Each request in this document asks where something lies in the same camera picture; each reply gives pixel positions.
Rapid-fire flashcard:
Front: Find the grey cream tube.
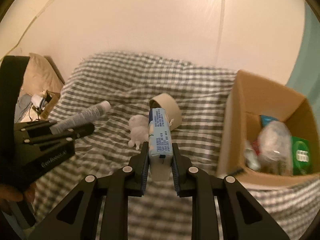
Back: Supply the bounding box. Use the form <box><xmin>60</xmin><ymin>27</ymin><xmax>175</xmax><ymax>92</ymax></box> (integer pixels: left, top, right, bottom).
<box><xmin>50</xmin><ymin>101</ymin><xmax>111</xmax><ymax>134</ymax></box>

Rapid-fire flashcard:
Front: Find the green 999 medicine box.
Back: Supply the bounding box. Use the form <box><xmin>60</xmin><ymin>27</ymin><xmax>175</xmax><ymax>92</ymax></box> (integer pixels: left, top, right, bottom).
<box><xmin>291</xmin><ymin>136</ymin><xmax>312</xmax><ymax>176</ymax></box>

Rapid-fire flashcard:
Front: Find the blue tissue pack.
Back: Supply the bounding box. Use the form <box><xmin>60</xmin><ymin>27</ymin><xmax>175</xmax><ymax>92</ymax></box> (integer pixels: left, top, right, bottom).
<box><xmin>149</xmin><ymin>108</ymin><xmax>173</xmax><ymax>182</ymax></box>

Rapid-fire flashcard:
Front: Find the white bear toy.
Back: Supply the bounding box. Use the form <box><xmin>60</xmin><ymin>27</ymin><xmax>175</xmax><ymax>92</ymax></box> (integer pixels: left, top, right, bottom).
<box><xmin>128</xmin><ymin>115</ymin><xmax>149</xmax><ymax>150</ymax></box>

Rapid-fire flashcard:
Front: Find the beige tape roll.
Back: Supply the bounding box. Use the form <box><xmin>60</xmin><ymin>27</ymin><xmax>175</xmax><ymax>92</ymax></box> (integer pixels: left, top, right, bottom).
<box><xmin>149</xmin><ymin>93</ymin><xmax>182</xmax><ymax>131</ymax></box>

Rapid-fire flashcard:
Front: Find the person's left hand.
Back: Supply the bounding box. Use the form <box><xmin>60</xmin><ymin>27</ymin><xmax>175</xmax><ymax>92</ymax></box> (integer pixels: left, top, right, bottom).
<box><xmin>0</xmin><ymin>183</ymin><xmax>37</xmax><ymax>215</ymax></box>

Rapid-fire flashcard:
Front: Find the small cardboard box with clutter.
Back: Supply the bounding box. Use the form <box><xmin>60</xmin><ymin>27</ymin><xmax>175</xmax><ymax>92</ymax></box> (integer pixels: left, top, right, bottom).
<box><xmin>31</xmin><ymin>90</ymin><xmax>60</xmax><ymax>120</ymax></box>

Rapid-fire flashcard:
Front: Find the clear plastic bag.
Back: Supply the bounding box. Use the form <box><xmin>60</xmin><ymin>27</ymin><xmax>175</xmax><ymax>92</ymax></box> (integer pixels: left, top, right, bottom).
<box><xmin>257</xmin><ymin>121</ymin><xmax>293</xmax><ymax>176</ymax></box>

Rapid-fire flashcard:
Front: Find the beige pillow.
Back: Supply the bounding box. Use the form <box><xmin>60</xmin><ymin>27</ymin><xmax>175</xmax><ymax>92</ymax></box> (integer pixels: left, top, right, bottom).
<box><xmin>22</xmin><ymin>53</ymin><xmax>63</xmax><ymax>95</ymax></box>

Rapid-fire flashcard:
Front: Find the brown cardboard box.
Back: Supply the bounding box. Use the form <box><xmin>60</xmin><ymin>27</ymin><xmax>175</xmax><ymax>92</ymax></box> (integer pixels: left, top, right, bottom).
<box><xmin>216</xmin><ymin>69</ymin><xmax>320</xmax><ymax>189</ymax></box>

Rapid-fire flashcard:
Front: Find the grey checked bed sheet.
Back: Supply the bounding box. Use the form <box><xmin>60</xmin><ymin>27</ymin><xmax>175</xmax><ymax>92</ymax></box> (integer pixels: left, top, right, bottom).
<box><xmin>32</xmin><ymin>51</ymin><xmax>320</xmax><ymax>240</ymax></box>

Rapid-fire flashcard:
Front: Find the green curtain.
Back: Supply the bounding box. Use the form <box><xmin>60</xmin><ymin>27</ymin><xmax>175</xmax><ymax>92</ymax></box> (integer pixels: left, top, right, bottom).
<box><xmin>285</xmin><ymin>2</ymin><xmax>320</xmax><ymax>98</ymax></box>

